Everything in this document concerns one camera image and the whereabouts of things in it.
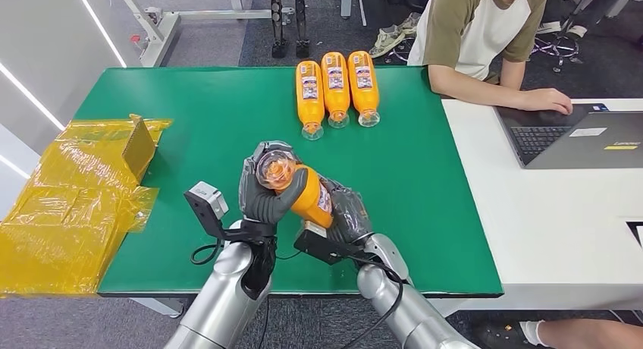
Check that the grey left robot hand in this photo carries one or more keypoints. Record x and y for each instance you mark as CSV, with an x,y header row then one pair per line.
x,y
261,203

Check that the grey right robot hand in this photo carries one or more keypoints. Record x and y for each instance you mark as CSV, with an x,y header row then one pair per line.
x,y
349,213

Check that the orange detergent bottle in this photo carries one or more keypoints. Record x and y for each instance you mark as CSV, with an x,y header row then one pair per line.
x,y
309,198
362,83
335,85
309,93

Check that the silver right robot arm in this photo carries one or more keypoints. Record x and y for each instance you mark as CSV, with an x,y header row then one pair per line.
x,y
402,306

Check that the person's left forearm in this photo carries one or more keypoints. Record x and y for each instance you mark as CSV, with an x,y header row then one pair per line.
x,y
512,75

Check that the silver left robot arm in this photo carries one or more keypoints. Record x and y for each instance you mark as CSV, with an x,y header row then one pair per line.
x,y
226,296

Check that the person's right forearm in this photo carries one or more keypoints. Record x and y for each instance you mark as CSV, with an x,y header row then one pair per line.
x,y
472,90

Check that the green table mat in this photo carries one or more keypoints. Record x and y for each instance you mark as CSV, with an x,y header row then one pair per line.
x,y
201,135

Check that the beige sneaker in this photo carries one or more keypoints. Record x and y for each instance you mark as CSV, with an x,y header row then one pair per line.
x,y
411,22
387,41

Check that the black robot leg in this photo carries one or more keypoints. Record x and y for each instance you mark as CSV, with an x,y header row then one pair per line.
x,y
278,25
301,25

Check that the yellow plastic wrapped box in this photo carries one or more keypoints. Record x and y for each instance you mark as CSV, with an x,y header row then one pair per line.
x,y
70,206

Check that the white table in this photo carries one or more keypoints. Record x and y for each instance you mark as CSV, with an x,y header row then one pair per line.
x,y
552,226

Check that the person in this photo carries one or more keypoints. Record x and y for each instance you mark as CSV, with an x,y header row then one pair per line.
x,y
477,30

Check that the person's right hand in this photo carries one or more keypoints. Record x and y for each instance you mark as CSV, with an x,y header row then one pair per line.
x,y
547,100

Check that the grey laptop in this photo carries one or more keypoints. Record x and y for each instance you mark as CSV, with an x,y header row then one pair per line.
x,y
577,145

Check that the white laptop sticker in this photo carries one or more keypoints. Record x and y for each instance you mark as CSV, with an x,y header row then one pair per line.
x,y
588,132

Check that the chrome chair base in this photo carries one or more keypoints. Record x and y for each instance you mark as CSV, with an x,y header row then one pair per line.
x,y
555,47

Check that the yellow laptop sticker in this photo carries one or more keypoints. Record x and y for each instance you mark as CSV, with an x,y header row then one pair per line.
x,y
620,147

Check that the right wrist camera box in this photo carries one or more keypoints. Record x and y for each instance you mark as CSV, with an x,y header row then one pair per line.
x,y
321,243

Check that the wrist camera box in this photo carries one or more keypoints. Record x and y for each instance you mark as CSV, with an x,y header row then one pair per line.
x,y
208,201
321,243

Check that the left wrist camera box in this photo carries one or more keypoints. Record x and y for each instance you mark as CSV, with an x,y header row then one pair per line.
x,y
208,201

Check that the white desk frame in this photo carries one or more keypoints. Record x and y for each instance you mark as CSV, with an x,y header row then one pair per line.
x,y
160,30

